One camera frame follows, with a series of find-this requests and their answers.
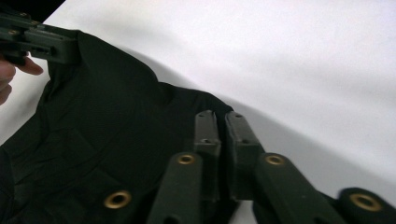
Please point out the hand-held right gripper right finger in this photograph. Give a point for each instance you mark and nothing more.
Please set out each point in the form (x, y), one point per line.
(241, 140)

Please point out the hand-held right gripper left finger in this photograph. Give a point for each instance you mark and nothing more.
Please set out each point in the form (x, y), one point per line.
(207, 133)

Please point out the black pants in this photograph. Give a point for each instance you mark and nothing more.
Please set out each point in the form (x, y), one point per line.
(99, 130)

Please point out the white table board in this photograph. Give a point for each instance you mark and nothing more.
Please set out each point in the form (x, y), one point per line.
(280, 62)

